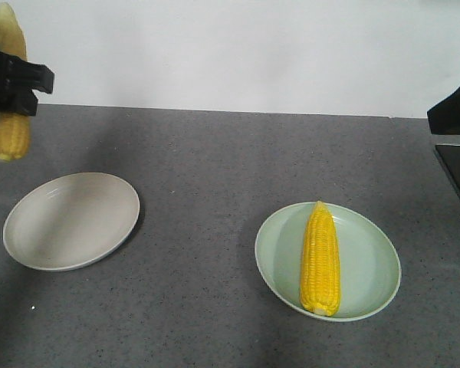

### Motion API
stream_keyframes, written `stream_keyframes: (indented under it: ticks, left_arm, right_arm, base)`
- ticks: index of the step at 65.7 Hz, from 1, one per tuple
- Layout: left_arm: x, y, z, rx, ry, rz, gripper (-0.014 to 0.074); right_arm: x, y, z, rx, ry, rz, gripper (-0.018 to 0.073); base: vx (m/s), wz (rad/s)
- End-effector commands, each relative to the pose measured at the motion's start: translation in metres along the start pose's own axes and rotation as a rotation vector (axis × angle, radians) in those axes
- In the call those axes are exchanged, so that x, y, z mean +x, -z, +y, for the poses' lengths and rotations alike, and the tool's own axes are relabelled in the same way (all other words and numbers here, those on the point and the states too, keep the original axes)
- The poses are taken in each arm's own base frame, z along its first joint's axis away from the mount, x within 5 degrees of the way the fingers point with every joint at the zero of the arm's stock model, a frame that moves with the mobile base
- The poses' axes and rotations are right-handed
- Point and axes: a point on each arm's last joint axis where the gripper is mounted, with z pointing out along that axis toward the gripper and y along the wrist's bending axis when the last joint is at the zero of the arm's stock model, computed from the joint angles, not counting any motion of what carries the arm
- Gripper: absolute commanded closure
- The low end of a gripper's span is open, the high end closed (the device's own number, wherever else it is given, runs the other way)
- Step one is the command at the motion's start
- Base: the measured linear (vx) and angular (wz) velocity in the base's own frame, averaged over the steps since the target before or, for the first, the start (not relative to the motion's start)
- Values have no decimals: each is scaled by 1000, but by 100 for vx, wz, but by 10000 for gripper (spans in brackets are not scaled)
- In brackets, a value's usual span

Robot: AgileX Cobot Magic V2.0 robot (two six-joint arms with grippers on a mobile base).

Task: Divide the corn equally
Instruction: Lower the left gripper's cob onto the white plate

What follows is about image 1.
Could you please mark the yellow corn cob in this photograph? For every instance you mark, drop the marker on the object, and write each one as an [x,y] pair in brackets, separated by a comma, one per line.
[14,128]
[320,287]

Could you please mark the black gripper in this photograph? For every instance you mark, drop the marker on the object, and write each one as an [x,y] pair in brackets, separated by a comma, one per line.
[16,74]

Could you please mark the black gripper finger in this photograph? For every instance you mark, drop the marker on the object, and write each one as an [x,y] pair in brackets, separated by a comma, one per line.
[444,117]

